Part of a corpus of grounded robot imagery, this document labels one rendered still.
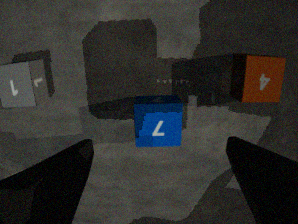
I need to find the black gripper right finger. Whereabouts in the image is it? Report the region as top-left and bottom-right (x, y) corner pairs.
(225, 137), (298, 224)

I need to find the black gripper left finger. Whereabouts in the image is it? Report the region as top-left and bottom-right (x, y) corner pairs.
(0, 139), (94, 224)

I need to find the orange block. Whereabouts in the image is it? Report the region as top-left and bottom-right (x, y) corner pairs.
(229, 53), (286, 103)

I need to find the blue block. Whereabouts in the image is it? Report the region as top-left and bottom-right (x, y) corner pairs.
(133, 95), (184, 148)

